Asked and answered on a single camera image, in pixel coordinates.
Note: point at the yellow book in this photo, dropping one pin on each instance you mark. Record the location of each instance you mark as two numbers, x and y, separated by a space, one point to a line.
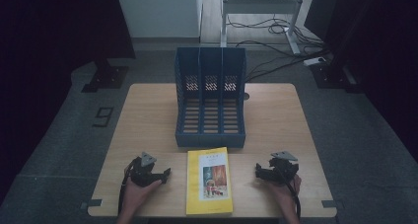
194 184

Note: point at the person's left hand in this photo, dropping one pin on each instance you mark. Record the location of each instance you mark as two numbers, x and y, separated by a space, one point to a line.
138 197

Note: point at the dark curtain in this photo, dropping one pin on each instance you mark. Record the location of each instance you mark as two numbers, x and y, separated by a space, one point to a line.
39 53
381 46

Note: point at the white wall panel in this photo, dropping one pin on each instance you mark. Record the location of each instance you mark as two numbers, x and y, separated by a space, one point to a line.
157 13

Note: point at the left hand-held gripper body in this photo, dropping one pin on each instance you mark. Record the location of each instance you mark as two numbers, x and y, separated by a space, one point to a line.
143 173

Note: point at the white metal desk frame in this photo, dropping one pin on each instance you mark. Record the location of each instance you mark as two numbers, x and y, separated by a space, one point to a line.
259 6

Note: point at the person's right hand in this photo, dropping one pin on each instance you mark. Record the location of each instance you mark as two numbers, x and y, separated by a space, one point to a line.
285 194

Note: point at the blue plastic file rack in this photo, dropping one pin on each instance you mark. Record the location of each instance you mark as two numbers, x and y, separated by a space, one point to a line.
210 140

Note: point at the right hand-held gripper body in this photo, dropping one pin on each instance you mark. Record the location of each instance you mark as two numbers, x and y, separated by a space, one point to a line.
283 171

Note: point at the black stand base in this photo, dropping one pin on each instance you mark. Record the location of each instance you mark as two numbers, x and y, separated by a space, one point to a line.
332 76
105 76

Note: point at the white power strip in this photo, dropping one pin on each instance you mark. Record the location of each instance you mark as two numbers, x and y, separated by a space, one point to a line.
314 61

